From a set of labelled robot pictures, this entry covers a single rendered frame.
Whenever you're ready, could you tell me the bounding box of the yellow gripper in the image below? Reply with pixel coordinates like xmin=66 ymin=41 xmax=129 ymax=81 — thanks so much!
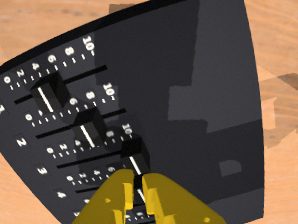
xmin=72 ymin=169 xmax=226 ymax=224

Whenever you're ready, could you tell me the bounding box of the black lighting desk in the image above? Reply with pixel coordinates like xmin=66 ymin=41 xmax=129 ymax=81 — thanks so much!
xmin=0 ymin=0 xmax=265 ymax=224

